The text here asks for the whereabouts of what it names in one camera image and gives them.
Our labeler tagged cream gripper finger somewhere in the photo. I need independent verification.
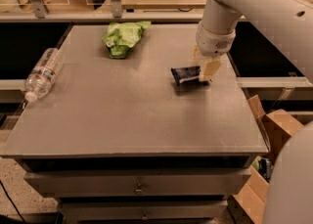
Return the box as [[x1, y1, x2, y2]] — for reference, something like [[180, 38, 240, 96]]
[[199, 57, 222, 82], [193, 46, 201, 60]]

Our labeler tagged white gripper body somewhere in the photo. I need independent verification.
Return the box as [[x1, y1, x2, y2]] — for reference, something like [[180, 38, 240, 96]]
[[196, 22, 236, 57]]

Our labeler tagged dark blue rxbar wrapper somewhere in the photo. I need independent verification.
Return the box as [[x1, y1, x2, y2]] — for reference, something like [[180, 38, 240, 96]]
[[171, 66, 201, 86]]

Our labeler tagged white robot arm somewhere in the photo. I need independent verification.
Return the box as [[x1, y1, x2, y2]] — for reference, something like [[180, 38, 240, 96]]
[[196, 0, 313, 224]]

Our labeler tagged green rice chip bag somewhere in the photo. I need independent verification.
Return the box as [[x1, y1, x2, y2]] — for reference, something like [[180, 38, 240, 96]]
[[102, 21, 151, 59]]

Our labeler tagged open cardboard box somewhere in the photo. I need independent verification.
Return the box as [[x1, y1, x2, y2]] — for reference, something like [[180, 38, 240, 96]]
[[234, 95, 303, 224]]

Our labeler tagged grey drawer cabinet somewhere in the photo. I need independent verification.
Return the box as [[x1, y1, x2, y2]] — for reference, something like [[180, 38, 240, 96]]
[[0, 22, 270, 224]]

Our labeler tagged upper drawer with knob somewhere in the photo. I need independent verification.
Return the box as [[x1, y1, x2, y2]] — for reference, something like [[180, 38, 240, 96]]
[[24, 169, 250, 199]]

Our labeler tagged drawer with knob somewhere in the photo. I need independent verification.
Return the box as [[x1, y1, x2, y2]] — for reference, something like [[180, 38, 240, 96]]
[[58, 201, 228, 221], [24, 169, 250, 199]]

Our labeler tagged clear plastic water bottle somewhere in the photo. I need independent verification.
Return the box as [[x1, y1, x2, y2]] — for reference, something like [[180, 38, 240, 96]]
[[24, 48, 65, 103]]

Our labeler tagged lower drawer with knob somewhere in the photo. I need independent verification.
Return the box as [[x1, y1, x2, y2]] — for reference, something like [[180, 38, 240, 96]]
[[58, 201, 228, 221]]

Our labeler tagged black cable on floor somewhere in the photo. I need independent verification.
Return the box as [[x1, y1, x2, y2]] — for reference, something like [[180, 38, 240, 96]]
[[0, 179, 27, 224]]

